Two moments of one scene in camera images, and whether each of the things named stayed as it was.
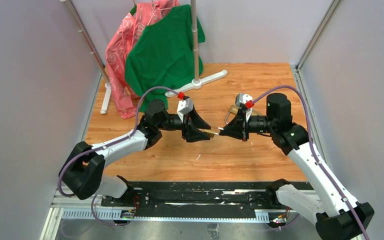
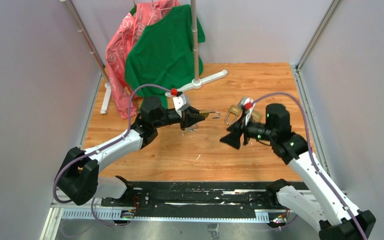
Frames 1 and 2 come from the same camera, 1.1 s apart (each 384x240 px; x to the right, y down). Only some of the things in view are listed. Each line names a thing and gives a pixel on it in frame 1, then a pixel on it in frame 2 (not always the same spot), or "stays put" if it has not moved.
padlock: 210,133 to 206,114
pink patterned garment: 126,102 stays put
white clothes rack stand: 197,81 stays put
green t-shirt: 161,58 stays put
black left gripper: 192,134 to 190,117
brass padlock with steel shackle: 233,109 stays put
